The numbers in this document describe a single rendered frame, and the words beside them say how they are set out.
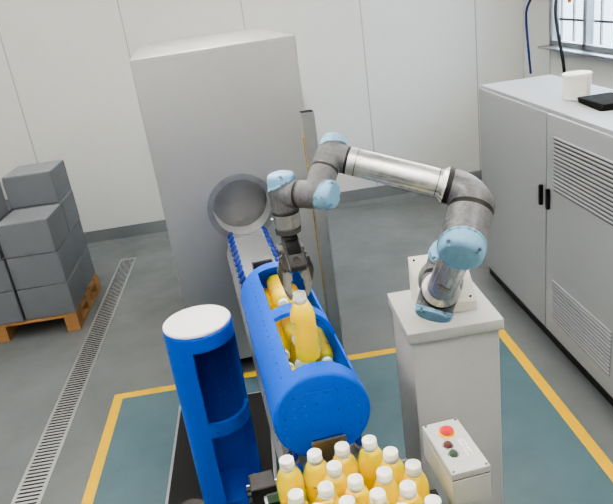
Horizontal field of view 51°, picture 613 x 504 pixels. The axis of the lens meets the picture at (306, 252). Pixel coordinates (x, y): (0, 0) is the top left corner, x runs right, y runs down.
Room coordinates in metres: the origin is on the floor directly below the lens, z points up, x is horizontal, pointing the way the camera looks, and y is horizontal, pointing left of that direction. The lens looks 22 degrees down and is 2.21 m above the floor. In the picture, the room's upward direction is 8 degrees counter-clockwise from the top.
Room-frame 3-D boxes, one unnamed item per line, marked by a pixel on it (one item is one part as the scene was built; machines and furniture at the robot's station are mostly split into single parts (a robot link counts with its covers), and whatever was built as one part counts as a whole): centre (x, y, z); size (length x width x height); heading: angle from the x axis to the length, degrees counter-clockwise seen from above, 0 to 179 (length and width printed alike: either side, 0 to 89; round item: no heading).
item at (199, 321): (2.37, 0.48, 1.03); 0.28 x 0.28 x 0.01
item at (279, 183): (1.67, 0.04, 1.72); 0.09 x 0.08 x 0.11; 59
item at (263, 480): (1.42, 0.20, 0.95); 0.10 x 0.07 x 0.10; 99
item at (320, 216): (3.02, -0.09, 0.85); 0.06 x 0.06 x 1.70; 9
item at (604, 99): (3.39, -1.70, 1.46); 0.32 x 0.23 x 0.04; 3
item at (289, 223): (1.67, 0.04, 1.65); 0.08 x 0.08 x 0.05
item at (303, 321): (1.66, 0.04, 1.32); 0.07 x 0.07 x 0.19
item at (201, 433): (2.37, 0.48, 0.59); 0.28 x 0.28 x 0.88
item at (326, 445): (1.49, 0.01, 0.99); 0.10 x 0.02 x 0.12; 99
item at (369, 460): (1.39, -0.09, 1.00); 0.07 x 0.07 x 0.19
